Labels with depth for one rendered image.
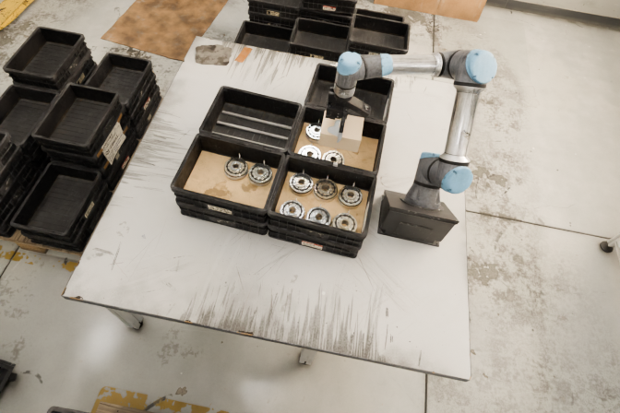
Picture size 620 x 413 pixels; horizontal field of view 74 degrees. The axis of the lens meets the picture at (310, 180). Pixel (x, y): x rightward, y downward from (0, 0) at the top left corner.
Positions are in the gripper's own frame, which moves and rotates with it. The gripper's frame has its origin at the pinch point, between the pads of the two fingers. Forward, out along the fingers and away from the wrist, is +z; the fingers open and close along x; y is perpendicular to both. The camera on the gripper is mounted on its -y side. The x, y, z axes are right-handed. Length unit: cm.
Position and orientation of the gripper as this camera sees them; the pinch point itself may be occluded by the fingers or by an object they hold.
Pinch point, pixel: (341, 128)
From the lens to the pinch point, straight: 166.0
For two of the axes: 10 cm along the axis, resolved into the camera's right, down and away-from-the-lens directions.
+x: -1.8, 8.2, -5.4
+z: -0.7, 5.4, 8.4
